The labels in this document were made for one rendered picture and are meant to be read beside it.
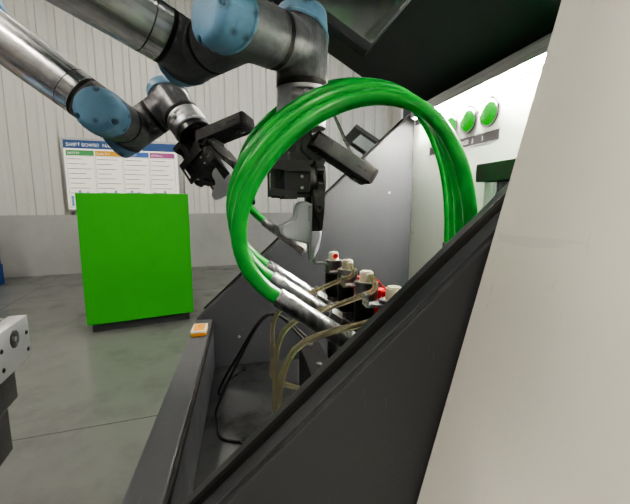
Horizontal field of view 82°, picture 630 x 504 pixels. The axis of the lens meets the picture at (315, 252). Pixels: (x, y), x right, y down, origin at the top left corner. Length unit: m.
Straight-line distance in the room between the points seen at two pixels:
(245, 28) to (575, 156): 0.38
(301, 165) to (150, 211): 3.34
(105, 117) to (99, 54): 6.81
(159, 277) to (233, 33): 3.50
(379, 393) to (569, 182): 0.16
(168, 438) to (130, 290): 3.43
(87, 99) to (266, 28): 0.34
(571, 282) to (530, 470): 0.09
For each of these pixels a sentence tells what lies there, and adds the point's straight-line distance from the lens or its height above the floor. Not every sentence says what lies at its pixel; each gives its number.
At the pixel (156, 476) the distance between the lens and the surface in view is 0.46.
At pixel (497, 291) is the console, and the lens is 0.24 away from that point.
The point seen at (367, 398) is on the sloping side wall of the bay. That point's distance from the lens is 0.25.
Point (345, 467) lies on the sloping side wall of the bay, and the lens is 0.27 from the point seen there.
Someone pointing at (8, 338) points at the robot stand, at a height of 0.97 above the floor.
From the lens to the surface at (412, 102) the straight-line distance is 0.35.
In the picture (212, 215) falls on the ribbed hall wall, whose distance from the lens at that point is 7.03.
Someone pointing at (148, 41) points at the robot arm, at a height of 1.44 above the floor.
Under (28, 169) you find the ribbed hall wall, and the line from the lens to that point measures 7.49.
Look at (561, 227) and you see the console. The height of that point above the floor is 1.22.
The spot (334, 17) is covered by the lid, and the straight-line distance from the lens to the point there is 0.92.
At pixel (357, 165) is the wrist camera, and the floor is 1.28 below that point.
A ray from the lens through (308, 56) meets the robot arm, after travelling 0.56.
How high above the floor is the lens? 1.23
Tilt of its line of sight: 8 degrees down
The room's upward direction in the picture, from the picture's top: straight up
